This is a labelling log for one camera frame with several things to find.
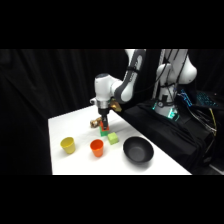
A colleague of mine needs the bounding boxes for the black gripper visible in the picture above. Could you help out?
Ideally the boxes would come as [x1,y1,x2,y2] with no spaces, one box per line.
[98,107,111,132]

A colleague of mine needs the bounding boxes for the light green cube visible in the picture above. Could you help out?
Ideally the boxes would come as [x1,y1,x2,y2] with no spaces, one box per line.
[107,132,120,146]

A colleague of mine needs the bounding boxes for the orange cup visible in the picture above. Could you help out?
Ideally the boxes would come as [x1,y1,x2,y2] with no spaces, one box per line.
[89,138,105,158]

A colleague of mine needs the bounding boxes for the yellow cup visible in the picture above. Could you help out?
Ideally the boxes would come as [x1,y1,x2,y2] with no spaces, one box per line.
[59,136,76,155]

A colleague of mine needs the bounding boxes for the black bowl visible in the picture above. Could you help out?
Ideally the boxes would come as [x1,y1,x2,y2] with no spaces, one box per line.
[122,135,155,165]

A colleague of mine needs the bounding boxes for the black draped robot stand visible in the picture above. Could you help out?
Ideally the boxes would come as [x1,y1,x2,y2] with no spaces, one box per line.
[122,99,216,175]

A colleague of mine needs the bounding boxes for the black curtain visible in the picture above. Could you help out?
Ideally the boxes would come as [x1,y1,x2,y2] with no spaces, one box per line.
[0,49,224,175]

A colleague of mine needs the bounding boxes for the black device with cyan lights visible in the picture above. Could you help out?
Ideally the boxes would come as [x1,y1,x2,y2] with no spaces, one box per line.
[195,91,219,108]

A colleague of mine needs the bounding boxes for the brown wrist mount block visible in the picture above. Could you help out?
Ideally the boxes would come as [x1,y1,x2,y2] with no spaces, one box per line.
[110,99,122,113]

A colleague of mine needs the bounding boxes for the blue cable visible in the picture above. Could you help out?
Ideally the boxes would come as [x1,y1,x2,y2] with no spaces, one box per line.
[178,87,194,108]

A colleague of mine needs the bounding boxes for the yellow cable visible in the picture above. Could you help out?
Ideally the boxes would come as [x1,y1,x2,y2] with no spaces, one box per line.
[208,108,218,137]

